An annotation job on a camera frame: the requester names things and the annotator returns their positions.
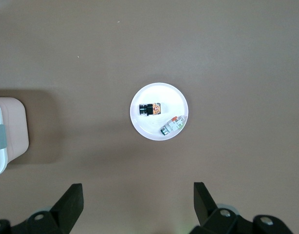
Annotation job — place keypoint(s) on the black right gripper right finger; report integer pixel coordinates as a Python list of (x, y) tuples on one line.
[(208, 212)]

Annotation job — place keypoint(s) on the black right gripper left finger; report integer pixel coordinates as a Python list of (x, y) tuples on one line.
[(64, 209)]

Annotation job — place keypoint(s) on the pink box with white lid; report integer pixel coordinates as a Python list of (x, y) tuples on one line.
[(14, 126)]

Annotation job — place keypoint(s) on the pink round plate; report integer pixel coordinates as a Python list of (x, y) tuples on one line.
[(154, 126)]

